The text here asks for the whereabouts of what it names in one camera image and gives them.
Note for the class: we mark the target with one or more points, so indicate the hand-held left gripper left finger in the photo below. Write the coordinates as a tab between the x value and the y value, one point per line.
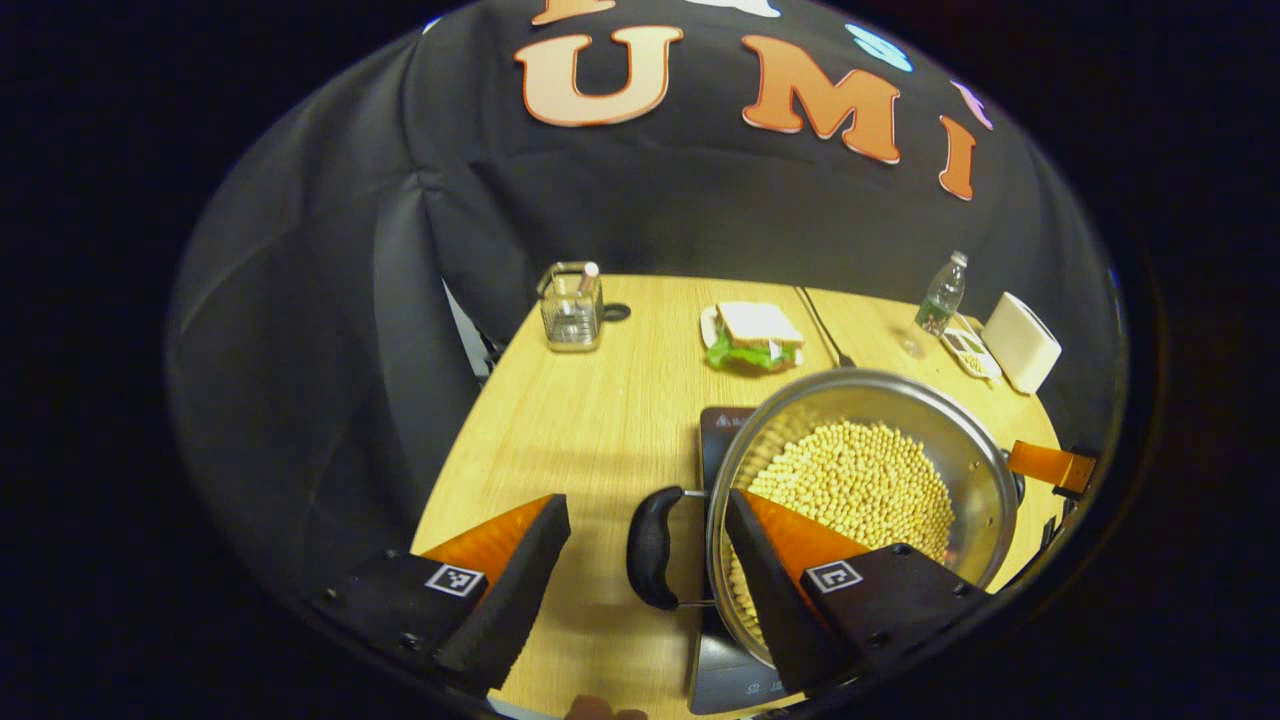
515	610

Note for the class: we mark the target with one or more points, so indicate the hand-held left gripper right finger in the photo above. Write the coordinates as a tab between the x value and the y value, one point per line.
775	600

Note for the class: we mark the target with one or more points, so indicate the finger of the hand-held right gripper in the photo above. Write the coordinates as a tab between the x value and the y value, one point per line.
1050	466

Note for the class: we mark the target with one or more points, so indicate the black induction cooktop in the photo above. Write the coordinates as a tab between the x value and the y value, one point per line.
725	675

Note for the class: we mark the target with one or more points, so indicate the white toaster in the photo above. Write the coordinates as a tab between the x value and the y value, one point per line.
1022	345

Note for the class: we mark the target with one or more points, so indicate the white divided dish of beans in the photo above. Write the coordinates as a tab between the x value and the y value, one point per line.
970	352

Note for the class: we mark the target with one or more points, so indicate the pile of yellow soybeans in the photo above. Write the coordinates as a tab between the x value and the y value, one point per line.
860	480

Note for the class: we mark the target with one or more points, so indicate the clear plastic water bottle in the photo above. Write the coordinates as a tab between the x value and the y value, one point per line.
942	300

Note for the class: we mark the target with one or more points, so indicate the sandwich on white plate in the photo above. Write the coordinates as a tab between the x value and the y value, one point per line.
755	330

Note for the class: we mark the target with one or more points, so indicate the black chair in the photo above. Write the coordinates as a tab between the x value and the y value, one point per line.
420	350

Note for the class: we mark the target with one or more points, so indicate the clear square utensil holder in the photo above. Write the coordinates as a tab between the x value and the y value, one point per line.
572	315

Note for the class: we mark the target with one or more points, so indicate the black round desk grommet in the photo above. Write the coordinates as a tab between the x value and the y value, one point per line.
617	312

